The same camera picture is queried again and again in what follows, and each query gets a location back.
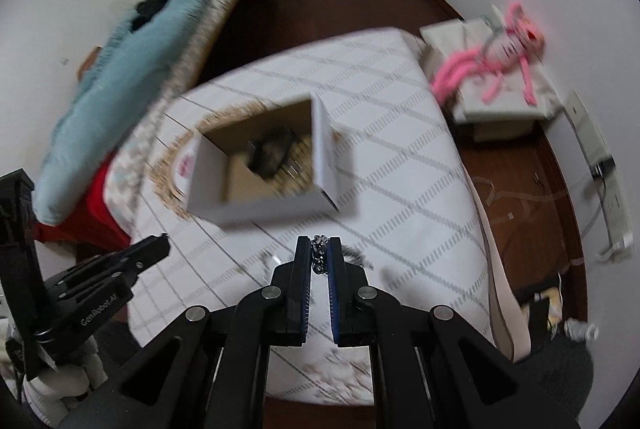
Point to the white cardboard box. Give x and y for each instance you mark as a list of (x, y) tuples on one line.
[(320, 149)]

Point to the white power strip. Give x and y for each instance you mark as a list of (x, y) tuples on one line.
[(600, 169)]

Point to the dark grey cloth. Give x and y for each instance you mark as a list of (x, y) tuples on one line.
[(555, 384)]

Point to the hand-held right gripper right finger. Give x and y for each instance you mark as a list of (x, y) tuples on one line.
[(334, 299)]

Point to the yellow soft item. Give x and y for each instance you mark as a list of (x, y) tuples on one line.
[(555, 306)]

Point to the round woven straw mat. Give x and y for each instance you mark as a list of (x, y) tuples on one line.
[(167, 181)]

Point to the clear plastic bottle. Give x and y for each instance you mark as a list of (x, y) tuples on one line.
[(580, 330)]

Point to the dark round jewelry piece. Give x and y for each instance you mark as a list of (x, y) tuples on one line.
[(272, 154)]

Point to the light blue fluffy blanket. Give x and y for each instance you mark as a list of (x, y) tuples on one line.
[(150, 54)]

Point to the white low cabinet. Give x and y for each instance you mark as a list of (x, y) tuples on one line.
[(492, 81)]

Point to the red cloth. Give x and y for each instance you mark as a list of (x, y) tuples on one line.
[(95, 209)]

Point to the white padded object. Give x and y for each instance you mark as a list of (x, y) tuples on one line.
[(65, 381)]

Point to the white grid-patterned mattress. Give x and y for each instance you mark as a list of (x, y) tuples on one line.
[(400, 149)]

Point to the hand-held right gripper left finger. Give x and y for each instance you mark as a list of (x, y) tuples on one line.
[(303, 294)]

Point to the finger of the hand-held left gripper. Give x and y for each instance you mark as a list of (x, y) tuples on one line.
[(135, 256)]

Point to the pink plush toy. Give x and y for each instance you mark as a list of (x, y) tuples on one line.
[(492, 51)]

